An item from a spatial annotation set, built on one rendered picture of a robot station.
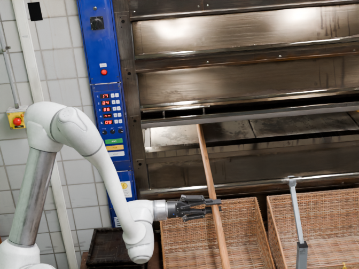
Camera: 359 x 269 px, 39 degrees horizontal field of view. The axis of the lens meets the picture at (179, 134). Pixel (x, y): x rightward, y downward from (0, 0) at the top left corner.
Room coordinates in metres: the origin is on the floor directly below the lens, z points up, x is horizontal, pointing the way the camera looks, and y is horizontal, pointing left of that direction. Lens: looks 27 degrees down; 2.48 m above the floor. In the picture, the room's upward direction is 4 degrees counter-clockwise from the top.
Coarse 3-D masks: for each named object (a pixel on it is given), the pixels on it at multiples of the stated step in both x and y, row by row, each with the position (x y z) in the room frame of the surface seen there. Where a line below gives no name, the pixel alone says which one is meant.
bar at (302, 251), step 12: (252, 180) 2.04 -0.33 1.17; (264, 180) 2.03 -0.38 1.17; (276, 180) 2.03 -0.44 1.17; (288, 180) 2.03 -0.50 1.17; (300, 180) 2.03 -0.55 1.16; (312, 180) 2.03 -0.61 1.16; (144, 192) 2.02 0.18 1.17; (156, 192) 2.01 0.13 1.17; (168, 192) 2.01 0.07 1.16; (180, 192) 2.02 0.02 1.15; (300, 228) 1.88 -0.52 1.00; (300, 240) 1.84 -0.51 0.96; (300, 252) 1.80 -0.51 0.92; (300, 264) 1.80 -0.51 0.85
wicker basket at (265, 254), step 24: (240, 216) 2.34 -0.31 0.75; (168, 240) 2.30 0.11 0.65; (192, 240) 2.30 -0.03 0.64; (216, 240) 2.30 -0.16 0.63; (240, 240) 2.30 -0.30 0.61; (264, 240) 2.12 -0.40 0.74; (168, 264) 2.17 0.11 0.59; (192, 264) 2.16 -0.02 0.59; (216, 264) 2.15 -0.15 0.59; (240, 264) 2.13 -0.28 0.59; (264, 264) 2.11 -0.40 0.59
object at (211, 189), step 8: (200, 128) 2.57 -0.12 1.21; (200, 136) 2.47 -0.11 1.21; (200, 144) 2.39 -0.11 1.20; (208, 160) 2.22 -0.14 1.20; (208, 168) 2.13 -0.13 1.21; (208, 176) 2.05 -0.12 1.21; (208, 184) 1.99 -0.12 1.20; (208, 192) 1.94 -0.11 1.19; (216, 208) 1.80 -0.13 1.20; (216, 216) 1.74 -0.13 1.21; (216, 224) 1.69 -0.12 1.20; (216, 232) 1.64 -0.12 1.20; (224, 240) 1.59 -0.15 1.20; (224, 248) 1.53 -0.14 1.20; (224, 256) 1.49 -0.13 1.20; (224, 264) 1.45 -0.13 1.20
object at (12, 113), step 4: (8, 108) 2.35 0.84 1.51; (12, 108) 2.34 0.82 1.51; (20, 108) 2.33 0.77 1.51; (24, 108) 2.33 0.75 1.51; (8, 112) 2.30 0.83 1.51; (12, 112) 2.30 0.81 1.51; (16, 112) 2.30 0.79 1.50; (20, 112) 2.30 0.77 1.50; (24, 112) 2.30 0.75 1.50; (8, 116) 2.30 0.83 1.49; (12, 116) 2.30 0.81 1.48; (16, 116) 2.30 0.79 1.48; (20, 116) 2.30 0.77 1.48; (8, 120) 2.30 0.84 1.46; (12, 120) 2.30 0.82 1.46; (12, 124) 2.30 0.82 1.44; (20, 124) 2.30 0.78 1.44; (24, 124) 2.30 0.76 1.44; (12, 128) 2.30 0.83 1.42; (16, 128) 2.30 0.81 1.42; (20, 128) 2.30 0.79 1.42; (24, 128) 2.30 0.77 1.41
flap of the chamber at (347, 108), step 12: (216, 108) 2.43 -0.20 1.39; (228, 108) 2.41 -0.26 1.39; (240, 108) 2.39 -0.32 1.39; (252, 108) 2.37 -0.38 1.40; (264, 108) 2.35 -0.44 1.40; (324, 108) 2.26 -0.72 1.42; (336, 108) 2.26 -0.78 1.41; (348, 108) 2.26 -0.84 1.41; (192, 120) 2.25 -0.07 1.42; (204, 120) 2.25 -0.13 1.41; (216, 120) 2.25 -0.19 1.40; (228, 120) 2.25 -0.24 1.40; (240, 120) 2.25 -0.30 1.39
